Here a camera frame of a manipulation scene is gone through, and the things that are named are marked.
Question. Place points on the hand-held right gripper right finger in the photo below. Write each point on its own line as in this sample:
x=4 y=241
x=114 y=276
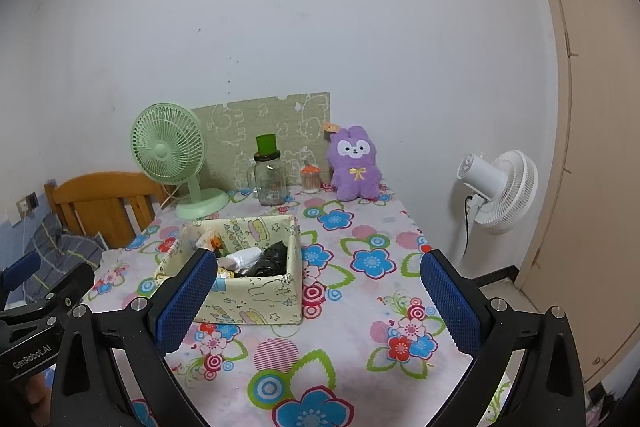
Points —
x=450 y=302

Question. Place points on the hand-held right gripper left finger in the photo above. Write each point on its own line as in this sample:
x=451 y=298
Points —
x=182 y=302

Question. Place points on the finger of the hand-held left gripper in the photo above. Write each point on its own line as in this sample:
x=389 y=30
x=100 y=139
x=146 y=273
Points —
x=20 y=269
x=75 y=282

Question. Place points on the yellow cartoon tissue pack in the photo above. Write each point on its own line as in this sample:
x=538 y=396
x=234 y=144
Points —
x=224 y=273

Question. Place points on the white cloth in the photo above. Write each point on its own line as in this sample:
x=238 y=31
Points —
x=240 y=259

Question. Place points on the yellow cartoon print storage box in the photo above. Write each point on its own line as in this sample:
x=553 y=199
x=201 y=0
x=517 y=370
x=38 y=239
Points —
x=260 y=299

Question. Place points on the black bag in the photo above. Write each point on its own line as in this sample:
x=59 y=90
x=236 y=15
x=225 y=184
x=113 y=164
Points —
x=270 y=259

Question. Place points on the grey plaid blanket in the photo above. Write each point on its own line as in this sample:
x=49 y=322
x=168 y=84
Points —
x=60 y=247

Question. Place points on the white standing fan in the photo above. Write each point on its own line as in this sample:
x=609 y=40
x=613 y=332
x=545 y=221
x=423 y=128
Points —
x=500 y=187

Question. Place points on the glass jar with green lid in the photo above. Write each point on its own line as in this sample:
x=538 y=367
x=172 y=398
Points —
x=270 y=179

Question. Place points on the green desk fan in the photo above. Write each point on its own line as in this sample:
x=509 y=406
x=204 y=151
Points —
x=167 y=149

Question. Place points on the purple plush rabbit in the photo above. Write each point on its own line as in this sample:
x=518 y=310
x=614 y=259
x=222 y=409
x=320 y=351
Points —
x=354 y=162

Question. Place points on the small jar with orange lid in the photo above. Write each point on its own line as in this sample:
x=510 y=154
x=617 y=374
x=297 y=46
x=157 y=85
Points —
x=310 y=179

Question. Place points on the green printed cardboard panel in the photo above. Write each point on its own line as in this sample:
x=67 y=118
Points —
x=280 y=132

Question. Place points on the beige wooden door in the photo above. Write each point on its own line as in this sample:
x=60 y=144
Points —
x=595 y=132

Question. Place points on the wall socket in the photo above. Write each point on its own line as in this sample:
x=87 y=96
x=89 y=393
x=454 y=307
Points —
x=27 y=203

